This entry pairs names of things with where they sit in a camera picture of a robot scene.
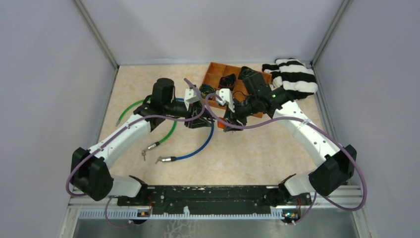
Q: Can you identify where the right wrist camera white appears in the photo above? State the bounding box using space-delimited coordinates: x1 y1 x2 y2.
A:
216 88 235 113

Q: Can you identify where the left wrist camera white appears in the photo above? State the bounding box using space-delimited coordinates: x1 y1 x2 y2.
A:
184 88 200 110

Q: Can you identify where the blue cable lock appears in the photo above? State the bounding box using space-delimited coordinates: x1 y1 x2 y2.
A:
155 98 215 164

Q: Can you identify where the rolled green tie, unrolling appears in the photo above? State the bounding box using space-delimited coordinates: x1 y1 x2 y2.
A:
238 66 258 80

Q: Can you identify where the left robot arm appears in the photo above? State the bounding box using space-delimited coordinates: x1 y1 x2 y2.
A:
65 78 213 205

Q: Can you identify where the purple cable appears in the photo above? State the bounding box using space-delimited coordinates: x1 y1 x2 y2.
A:
205 93 368 226
66 77 210 229

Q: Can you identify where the green cable lock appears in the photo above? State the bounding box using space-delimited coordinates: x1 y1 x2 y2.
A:
115 100 177 161

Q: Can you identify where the rolled dark tie, middle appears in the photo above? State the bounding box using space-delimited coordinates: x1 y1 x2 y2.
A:
218 73 237 91

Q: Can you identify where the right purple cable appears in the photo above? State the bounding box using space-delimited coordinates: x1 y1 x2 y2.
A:
205 93 368 226

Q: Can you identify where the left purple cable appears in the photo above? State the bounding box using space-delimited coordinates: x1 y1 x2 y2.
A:
66 77 210 229

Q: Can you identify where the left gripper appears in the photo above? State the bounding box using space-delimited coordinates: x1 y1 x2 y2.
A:
164 100 212 129

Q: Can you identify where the wooden compartment tray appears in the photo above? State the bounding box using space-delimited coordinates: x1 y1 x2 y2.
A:
199 62 257 102

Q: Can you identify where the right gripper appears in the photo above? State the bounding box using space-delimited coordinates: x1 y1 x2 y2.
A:
223 96 259 131

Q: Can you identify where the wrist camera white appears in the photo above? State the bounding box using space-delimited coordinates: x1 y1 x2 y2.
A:
184 88 200 110
216 88 235 113

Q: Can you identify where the rolled floral tie, left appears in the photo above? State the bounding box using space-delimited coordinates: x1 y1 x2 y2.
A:
199 84 216 98

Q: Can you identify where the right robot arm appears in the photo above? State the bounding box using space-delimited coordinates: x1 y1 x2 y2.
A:
215 73 357 204

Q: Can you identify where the orange padlock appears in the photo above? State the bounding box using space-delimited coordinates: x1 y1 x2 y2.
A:
217 121 226 129

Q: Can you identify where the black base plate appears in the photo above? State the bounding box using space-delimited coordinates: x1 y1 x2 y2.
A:
117 184 313 216

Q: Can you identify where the black white striped towel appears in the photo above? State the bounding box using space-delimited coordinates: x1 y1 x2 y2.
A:
262 58 318 100

